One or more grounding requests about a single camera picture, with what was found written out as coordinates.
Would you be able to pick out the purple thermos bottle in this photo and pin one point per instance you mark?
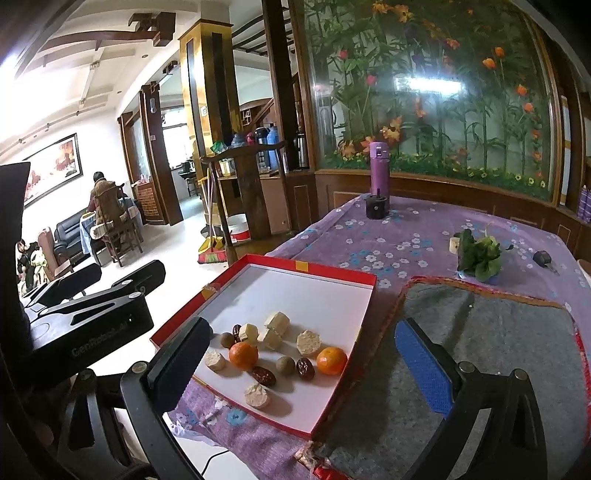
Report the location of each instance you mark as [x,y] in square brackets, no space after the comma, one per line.
[378,166]

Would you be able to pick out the cut sugarcane chunk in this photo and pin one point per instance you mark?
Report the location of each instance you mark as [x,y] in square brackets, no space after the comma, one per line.
[277,323]
[249,331]

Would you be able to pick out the purple floral tablecloth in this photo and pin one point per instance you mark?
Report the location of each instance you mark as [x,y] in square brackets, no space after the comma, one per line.
[369,240]

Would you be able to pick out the steel thermos jug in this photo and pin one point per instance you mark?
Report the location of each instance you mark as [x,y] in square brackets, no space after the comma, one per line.
[301,147]

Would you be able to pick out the framed wall painting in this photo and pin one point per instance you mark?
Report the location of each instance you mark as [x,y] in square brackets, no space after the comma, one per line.
[55,166]

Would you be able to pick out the colourful broom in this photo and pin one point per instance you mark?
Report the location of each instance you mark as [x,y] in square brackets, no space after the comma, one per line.
[212,254]

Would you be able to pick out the floral glass panel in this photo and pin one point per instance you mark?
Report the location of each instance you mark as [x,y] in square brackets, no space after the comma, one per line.
[438,92]

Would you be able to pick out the grey felt mat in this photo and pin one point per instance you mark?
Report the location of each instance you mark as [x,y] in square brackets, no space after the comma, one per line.
[485,350]

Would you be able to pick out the round beige cracker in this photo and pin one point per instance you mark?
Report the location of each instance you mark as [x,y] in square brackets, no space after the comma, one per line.
[308,342]

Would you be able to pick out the black car key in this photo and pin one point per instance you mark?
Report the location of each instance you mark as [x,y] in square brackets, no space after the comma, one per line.
[542,257]

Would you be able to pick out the green leafy vegetable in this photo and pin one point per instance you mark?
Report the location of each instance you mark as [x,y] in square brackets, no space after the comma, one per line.
[480,256]

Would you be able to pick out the round sugarcane piece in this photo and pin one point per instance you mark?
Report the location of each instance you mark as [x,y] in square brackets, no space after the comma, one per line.
[215,360]
[257,396]

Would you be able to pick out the black leather sofa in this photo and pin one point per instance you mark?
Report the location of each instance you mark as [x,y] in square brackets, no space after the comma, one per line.
[69,230]

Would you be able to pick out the wooden ceiling lamp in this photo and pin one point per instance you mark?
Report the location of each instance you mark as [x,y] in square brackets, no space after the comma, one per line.
[154,25]

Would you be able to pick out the orange tangerine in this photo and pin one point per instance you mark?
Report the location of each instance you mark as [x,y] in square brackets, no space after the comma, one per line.
[243,355]
[331,360]

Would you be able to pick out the carved wooden dining chair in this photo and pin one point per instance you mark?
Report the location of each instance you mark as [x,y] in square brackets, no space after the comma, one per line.
[115,230]
[51,249]

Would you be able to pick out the blue thermos flask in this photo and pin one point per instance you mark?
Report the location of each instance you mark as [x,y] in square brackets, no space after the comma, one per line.
[272,136]

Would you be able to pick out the golden square pillar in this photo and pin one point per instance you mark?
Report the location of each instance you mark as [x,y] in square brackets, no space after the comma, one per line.
[203,92]

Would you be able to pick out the brick pattern counter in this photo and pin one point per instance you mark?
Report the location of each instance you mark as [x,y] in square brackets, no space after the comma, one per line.
[147,201]

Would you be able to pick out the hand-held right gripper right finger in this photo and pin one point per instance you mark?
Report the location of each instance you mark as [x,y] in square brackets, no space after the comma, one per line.
[425,364]

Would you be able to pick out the red date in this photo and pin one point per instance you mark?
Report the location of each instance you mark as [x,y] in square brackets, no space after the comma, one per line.
[263,375]
[237,331]
[304,368]

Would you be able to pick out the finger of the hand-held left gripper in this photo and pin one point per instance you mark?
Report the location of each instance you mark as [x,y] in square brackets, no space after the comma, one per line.
[141,277]
[74,282]

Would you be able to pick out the small black container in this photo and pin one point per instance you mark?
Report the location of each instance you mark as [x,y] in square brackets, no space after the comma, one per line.
[376,207]

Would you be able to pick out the beige cube biscuit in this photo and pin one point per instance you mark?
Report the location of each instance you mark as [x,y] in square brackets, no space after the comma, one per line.
[270,340]

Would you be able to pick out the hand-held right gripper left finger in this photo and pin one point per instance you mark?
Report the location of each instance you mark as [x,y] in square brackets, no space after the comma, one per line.
[182,364]

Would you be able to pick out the green packet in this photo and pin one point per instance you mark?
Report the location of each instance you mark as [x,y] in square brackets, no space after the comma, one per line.
[218,147]

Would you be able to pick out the small cream block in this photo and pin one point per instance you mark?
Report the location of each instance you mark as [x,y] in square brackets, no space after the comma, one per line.
[455,243]

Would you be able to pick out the red box with white inside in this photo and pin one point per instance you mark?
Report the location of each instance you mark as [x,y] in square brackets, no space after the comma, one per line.
[300,295]

